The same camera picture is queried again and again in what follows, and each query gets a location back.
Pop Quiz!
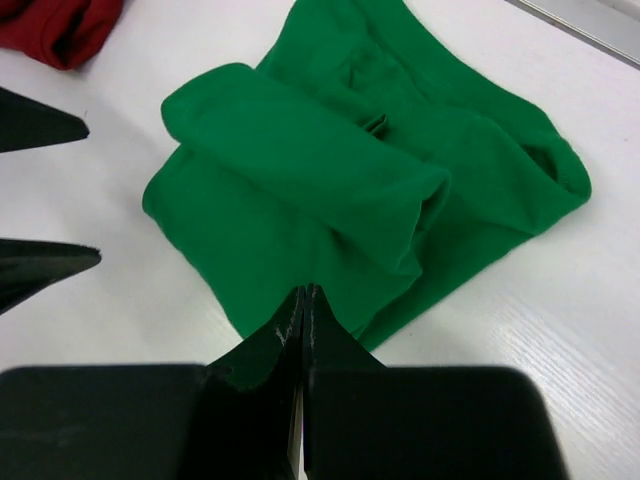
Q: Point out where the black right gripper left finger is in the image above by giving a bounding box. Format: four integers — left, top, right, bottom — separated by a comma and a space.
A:
1, 288, 305, 479

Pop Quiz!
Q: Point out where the green t shirt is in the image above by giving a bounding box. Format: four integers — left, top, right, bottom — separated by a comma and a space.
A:
142, 1, 591, 349

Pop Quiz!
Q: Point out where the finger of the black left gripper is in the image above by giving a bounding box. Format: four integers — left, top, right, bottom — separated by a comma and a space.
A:
1, 238, 102, 314
1, 88, 90, 153

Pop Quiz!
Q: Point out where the dark red t shirt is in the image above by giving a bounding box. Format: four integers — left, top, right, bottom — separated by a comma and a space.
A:
1, 0, 124, 70

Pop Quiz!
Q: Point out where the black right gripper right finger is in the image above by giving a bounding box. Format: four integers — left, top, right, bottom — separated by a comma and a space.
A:
301, 285, 568, 479

